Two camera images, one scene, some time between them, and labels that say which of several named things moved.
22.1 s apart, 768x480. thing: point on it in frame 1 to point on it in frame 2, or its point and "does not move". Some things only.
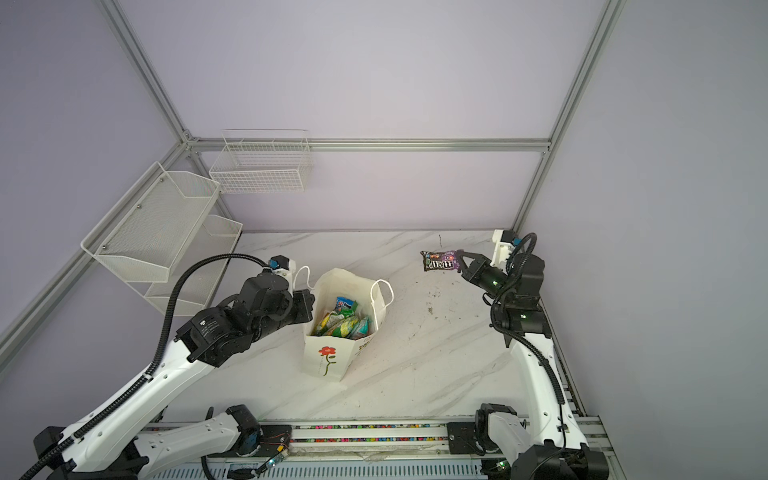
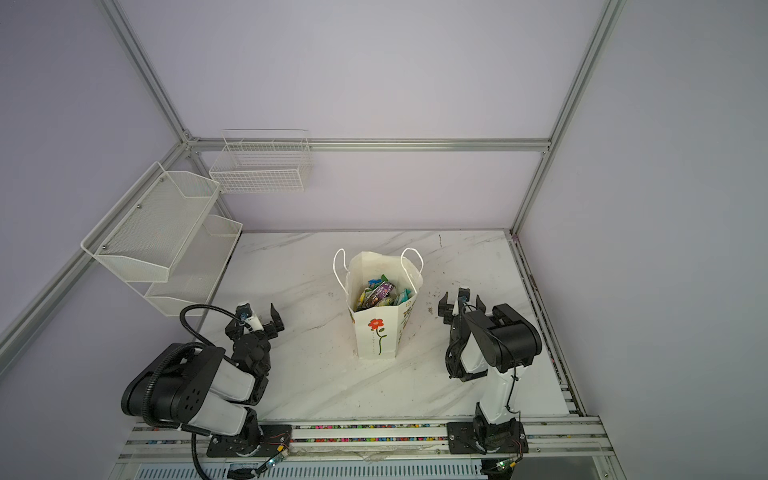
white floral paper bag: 344,313 to 381,292
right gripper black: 478,264 to 445,311
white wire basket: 256,161 does not move
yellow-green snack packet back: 336,325 to 362,299
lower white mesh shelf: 214,236 does not move
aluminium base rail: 377,451 does not move
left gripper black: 304,301 to 276,319
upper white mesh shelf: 151,225 does not move
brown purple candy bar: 445,260 to 381,292
